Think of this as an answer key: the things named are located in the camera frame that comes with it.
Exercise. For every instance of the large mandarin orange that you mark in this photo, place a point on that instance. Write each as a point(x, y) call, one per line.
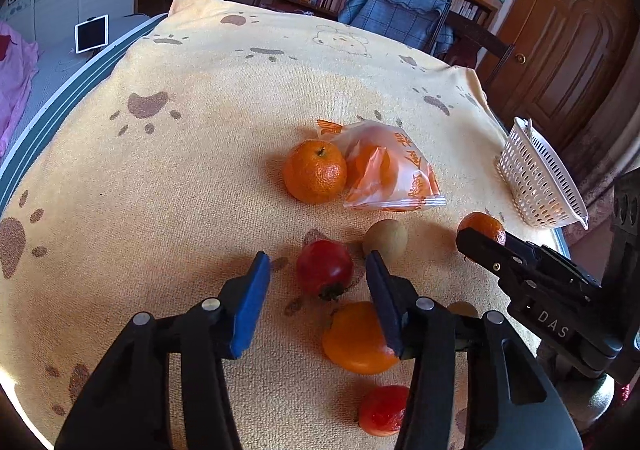
point(315, 172)

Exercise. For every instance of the blue checked cloth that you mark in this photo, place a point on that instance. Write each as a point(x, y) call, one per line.
point(390, 9)

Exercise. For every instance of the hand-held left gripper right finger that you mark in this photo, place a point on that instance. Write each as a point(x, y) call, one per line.
point(382, 302)

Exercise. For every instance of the small mandarin orange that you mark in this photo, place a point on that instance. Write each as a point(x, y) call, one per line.
point(485, 226)

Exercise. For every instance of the dark wooden chair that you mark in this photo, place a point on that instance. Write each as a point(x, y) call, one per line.
point(480, 39)

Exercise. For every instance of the red pomegranate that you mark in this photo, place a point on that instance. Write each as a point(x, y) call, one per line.
point(324, 269)

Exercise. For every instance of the yellow paw print towel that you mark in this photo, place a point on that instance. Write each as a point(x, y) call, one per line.
point(200, 180)

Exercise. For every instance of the small green kiwi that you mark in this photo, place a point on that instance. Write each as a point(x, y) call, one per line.
point(462, 309)

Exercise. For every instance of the plastic bag with orange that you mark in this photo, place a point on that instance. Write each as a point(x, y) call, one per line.
point(390, 169)

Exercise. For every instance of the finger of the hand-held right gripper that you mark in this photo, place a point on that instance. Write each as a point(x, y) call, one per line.
point(485, 250)

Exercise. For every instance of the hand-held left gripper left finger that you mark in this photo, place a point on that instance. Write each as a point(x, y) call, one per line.
point(250, 305)

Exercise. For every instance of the pink blanket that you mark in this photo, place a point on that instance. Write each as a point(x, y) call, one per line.
point(15, 79)

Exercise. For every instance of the patterned curtain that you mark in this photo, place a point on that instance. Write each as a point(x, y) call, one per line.
point(605, 144)

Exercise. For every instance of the green striped table cover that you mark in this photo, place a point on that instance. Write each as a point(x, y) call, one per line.
point(60, 104)

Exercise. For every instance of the white plastic basket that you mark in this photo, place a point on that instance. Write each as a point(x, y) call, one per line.
point(542, 180)

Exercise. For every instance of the brown wooden door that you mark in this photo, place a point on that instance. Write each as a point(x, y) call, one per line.
point(560, 29)

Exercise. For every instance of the white tablet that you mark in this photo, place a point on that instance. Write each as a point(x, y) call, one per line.
point(91, 33)

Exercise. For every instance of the orange persimmon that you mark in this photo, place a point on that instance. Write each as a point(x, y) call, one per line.
point(355, 342)

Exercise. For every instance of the small red-orange fruit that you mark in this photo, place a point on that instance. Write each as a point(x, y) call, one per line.
point(382, 410)

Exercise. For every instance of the red cloth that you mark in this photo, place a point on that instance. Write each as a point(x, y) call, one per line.
point(4, 45)

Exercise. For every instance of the large green kiwi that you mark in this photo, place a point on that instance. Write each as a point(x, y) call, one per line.
point(385, 240)

